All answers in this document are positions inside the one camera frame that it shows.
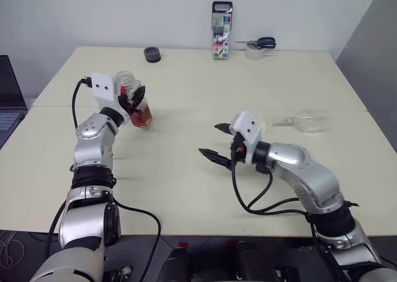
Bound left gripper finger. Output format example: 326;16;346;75
131;85;146;107

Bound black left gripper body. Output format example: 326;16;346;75
117;94;141;116

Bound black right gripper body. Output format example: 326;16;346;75
230;132;248;165

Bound bottle with red liquid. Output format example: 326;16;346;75
115;70;154;130

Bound black round lid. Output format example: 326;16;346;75
143;46;163;64

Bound clear tape roll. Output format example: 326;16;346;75
244;43;265;61

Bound marker pen pack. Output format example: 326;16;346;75
212;1;234;61

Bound dark rounded shape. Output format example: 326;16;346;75
234;241;279;282
161;247;194;282

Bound dark laptop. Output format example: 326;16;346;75
0;55;29;149

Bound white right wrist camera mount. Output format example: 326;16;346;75
231;110;263;165

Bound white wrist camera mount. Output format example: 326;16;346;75
90;73;130;123
231;110;263;165

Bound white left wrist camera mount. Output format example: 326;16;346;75
90;73;130;123

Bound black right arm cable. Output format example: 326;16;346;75
230;144;329;264

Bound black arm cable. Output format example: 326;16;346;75
230;144;329;264
45;76;163;282

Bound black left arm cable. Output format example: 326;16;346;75
45;76;163;282

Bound blue handled scissors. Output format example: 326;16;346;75
234;36;277;50

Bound white cord on floor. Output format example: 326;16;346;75
0;231;26;269

